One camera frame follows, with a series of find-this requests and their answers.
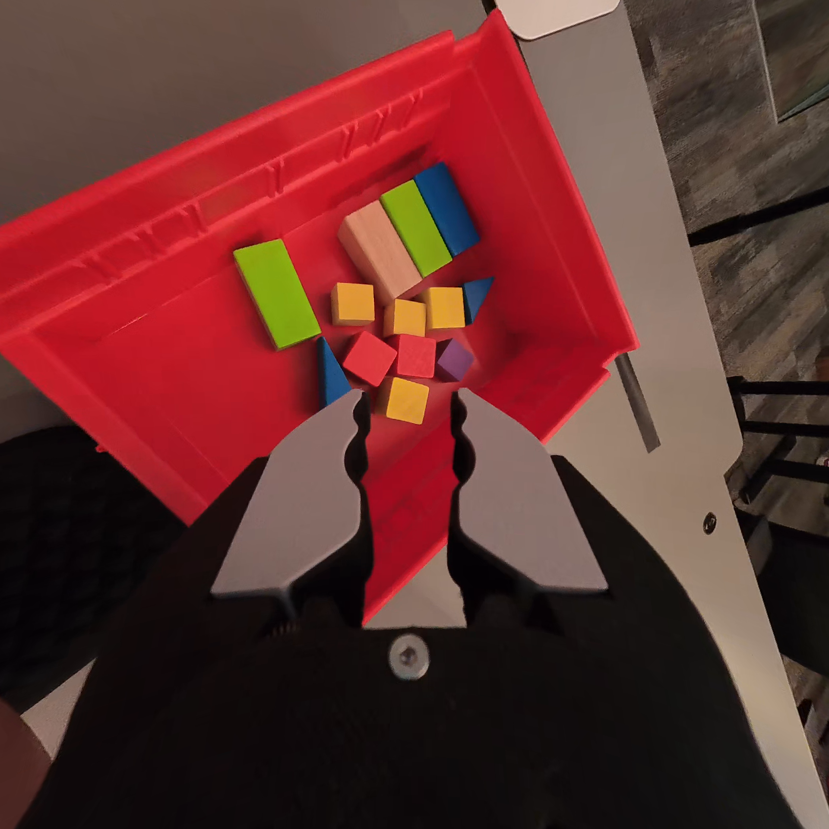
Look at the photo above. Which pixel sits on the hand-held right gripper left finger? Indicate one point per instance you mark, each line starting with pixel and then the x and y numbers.
pixel 298 511

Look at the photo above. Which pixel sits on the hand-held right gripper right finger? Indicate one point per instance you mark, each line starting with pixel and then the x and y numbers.
pixel 524 511

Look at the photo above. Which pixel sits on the blue rectangular wooden block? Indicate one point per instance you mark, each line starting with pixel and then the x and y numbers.
pixel 447 207
pixel 333 379

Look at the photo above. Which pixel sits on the orange wooden cube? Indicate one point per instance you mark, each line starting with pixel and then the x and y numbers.
pixel 405 318
pixel 405 400
pixel 353 304
pixel 445 309

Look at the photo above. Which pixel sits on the purple wooden cube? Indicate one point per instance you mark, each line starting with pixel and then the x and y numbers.
pixel 454 360

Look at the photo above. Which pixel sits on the red wooden cube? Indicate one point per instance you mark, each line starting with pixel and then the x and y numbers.
pixel 369 358
pixel 416 356

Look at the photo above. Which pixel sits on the red plastic bin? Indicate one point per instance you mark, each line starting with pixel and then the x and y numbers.
pixel 162 388

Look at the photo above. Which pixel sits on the green wooden block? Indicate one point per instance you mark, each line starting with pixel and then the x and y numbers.
pixel 414 226
pixel 277 295

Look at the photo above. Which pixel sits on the small blue triangle block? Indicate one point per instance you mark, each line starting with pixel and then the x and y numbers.
pixel 476 298

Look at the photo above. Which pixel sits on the beige long wooden block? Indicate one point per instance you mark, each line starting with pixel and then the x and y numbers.
pixel 379 252

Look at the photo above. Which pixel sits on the person's right forearm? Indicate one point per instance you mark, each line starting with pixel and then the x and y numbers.
pixel 19 771

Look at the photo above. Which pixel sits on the round table grommet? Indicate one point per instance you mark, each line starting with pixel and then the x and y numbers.
pixel 710 521

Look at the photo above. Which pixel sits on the black office chair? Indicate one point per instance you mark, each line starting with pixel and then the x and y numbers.
pixel 796 583

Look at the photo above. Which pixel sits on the black metal leg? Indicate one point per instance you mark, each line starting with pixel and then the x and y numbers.
pixel 758 217

